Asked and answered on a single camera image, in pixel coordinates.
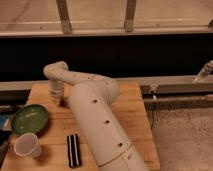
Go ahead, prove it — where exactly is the metal rail beam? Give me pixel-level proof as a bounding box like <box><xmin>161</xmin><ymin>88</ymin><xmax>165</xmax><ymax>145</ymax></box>
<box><xmin>0</xmin><ymin>75</ymin><xmax>213</xmax><ymax>103</ymax></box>

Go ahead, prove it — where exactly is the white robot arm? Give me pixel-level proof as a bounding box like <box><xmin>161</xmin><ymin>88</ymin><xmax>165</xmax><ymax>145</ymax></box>
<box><xmin>43</xmin><ymin>61</ymin><xmax>150</xmax><ymax>171</ymax></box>

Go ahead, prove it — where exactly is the left wooden post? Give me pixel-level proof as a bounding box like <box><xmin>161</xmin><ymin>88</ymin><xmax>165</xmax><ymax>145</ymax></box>
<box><xmin>56</xmin><ymin>0</ymin><xmax>72</xmax><ymax>34</ymax></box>

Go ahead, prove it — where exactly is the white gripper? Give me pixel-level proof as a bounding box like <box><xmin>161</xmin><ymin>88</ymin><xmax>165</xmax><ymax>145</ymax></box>
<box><xmin>49</xmin><ymin>80</ymin><xmax>64</xmax><ymax>106</ymax></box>

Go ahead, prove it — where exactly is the green ceramic bowl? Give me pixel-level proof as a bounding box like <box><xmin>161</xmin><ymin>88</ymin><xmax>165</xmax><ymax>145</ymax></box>
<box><xmin>11</xmin><ymin>104</ymin><xmax>48</xmax><ymax>135</ymax></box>

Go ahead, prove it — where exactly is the black cable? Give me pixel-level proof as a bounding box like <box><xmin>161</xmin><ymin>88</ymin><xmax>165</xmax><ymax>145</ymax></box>
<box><xmin>149</xmin><ymin>94</ymin><xmax>159</xmax><ymax>131</ymax></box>

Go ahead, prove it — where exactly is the wooden post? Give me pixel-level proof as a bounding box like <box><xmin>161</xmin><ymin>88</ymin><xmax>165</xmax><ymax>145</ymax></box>
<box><xmin>56</xmin><ymin>0</ymin><xmax>72</xmax><ymax>34</ymax></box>
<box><xmin>124</xmin><ymin>0</ymin><xmax>137</xmax><ymax>32</ymax></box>

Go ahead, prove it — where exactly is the right wooden post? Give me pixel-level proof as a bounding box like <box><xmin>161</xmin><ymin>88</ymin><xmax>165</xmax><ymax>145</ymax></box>
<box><xmin>124</xmin><ymin>0</ymin><xmax>137</xmax><ymax>32</ymax></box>

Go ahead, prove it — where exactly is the white plastic cup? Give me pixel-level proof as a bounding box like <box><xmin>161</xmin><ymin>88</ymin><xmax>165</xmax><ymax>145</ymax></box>
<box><xmin>14</xmin><ymin>133</ymin><xmax>42</xmax><ymax>158</ymax></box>

